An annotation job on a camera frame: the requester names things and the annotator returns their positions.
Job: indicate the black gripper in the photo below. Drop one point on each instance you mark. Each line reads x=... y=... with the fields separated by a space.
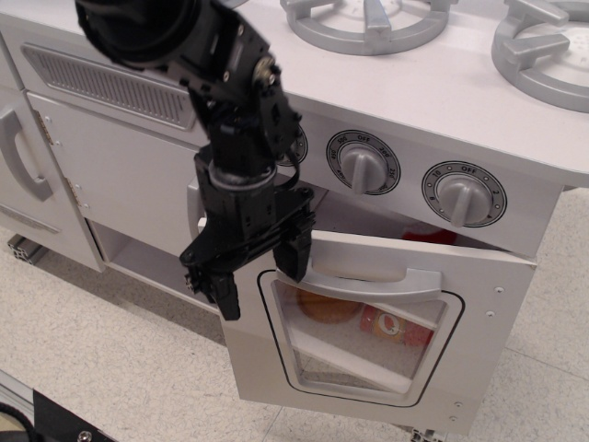
x=245 y=218

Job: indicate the white oven door with window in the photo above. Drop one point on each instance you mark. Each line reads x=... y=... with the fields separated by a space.
x=435 y=379

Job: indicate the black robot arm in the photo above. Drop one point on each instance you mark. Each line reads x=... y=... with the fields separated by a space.
x=235 y=89

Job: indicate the brown toy food item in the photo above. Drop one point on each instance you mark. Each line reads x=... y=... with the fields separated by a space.
x=326 y=310

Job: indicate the left grey stove knob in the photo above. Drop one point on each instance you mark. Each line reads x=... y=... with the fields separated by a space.
x=298 y=149

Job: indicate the grey stove knob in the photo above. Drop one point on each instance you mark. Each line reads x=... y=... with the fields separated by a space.
x=464 y=194
x=298 y=149
x=363 y=162

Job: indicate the orange toy can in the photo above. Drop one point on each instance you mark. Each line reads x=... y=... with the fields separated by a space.
x=383 y=324

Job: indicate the middle grey stove knob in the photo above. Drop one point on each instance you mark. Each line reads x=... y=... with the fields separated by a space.
x=363 y=162

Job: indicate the white cabinet door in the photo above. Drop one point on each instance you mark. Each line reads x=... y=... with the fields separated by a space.
x=126 y=178

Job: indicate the red toy item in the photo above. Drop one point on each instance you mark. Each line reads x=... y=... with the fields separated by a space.
x=423 y=232

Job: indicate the white toy kitchen unit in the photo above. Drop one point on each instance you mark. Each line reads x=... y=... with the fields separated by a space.
x=449 y=157

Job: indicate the right grey stove knob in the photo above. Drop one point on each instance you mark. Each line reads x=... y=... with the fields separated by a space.
x=464 y=194

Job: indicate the white left appliance door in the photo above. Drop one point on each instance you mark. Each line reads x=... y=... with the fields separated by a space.
x=36 y=201

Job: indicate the silver centre stove burner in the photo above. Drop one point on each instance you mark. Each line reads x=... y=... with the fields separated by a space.
x=368 y=27

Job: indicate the silver stove burner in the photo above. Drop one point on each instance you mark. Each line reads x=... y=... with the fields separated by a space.
x=368 y=27
x=541 y=48

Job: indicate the silver right stove burner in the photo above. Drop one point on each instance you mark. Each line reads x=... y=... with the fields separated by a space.
x=541 y=48

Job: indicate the silver cabinet door handle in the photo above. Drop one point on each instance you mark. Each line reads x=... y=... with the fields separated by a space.
x=195 y=212

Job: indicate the aluminium frame rail right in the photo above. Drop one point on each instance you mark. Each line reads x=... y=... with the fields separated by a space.
x=427 y=435

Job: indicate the aluminium frame rail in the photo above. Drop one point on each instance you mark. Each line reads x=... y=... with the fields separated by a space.
x=26 y=250
x=427 y=435

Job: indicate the aluminium frame rail left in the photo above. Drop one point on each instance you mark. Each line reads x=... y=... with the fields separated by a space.
x=26 y=250

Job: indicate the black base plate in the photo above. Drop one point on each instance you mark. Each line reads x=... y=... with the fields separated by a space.
x=53 y=422

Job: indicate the silver left door handle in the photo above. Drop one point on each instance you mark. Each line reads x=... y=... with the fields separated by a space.
x=38 y=188

